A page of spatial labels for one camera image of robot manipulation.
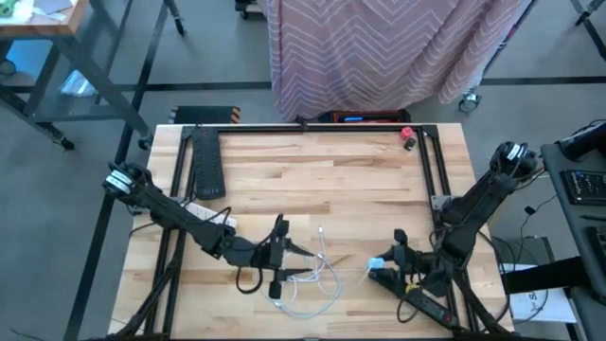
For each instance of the metal wheeled rack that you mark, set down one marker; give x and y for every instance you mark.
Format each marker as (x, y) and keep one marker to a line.
(469, 102)

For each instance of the light blue USB charger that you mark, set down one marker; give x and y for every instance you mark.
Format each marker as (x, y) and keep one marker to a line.
(376, 263)

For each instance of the grey desk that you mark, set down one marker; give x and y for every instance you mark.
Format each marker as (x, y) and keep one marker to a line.
(556, 213)

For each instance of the black stand leg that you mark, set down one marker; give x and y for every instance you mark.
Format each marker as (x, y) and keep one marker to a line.
(589, 21)
(174, 16)

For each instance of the black keypad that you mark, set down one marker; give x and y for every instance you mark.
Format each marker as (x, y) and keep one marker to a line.
(584, 186)

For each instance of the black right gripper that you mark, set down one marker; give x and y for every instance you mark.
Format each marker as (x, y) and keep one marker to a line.
(412, 265)

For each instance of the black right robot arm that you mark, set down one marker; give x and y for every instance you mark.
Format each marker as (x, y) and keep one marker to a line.
(478, 199)

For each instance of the black keyboard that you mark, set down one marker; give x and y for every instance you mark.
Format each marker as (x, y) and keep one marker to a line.
(597, 244)

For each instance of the black aluminium table frame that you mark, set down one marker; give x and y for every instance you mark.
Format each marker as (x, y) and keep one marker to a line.
(331, 128)

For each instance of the narrow black power strip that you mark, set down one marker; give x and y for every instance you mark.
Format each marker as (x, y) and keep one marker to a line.
(433, 310)

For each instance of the wide black power strip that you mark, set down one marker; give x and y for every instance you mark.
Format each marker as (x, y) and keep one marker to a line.
(208, 163)

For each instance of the white paper sheet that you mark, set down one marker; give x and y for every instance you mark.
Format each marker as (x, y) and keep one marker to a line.
(540, 305)

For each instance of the wooden side table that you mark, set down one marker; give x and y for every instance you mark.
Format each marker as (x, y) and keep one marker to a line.
(38, 23)

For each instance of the green plastic item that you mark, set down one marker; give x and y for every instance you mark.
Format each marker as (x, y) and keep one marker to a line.
(7, 7)

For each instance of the black curved device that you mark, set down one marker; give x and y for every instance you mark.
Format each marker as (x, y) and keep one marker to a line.
(582, 142)

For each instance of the red black toolbox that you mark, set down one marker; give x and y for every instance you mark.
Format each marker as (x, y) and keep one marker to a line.
(364, 116)

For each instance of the black box yellow stripes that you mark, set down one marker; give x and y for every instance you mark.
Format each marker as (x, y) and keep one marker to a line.
(206, 114)

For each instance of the pink chevron cloth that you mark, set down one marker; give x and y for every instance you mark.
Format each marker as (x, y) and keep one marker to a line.
(379, 47)

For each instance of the white power strip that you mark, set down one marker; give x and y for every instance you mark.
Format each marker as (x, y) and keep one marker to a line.
(208, 213)

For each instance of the pink USB charger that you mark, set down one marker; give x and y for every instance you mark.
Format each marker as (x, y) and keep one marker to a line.
(405, 132)

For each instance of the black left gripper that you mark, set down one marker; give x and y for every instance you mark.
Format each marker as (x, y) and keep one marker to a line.
(272, 256)

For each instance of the black USB charger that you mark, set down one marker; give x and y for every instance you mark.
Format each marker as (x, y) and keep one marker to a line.
(410, 143)

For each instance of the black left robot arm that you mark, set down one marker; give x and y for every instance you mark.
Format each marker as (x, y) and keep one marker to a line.
(180, 218)

